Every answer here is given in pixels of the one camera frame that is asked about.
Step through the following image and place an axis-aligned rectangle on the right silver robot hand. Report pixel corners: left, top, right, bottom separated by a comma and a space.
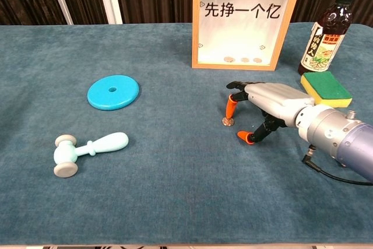
226, 80, 316, 146

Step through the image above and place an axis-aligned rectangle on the green yellow sponge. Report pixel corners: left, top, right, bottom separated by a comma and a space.
300, 71, 353, 108

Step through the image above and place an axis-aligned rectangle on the dark sauce bottle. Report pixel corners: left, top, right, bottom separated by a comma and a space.
297, 0, 356, 76

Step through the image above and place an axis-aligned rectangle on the blue velvet tablecloth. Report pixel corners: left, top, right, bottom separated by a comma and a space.
0, 21, 373, 246

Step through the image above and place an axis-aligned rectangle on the blue disc with hole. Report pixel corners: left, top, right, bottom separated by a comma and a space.
87, 75, 140, 111

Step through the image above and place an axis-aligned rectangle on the light blue toy hammer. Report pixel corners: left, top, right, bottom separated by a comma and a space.
53, 132, 129, 178

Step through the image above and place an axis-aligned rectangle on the wooden frame coin bank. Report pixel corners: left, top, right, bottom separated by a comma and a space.
191, 0, 304, 72

